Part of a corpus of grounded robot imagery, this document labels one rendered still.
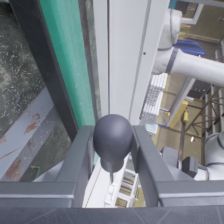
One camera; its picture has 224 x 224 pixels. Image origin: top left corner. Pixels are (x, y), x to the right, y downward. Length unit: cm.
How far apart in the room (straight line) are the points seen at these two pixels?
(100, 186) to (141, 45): 33
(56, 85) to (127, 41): 10
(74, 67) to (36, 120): 9
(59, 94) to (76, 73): 4
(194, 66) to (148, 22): 79
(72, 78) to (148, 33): 10
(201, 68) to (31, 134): 89
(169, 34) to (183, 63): 18
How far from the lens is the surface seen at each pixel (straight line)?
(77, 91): 18
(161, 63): 96
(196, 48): 493
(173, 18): 89
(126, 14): 20
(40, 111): 22
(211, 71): 99
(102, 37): 20
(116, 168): 18
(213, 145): 62
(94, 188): 42
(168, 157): 55
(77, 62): 17
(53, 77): 18
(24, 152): 21
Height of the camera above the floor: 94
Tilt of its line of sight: 11 degrees down
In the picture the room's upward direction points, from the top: 106 degrees clockwise
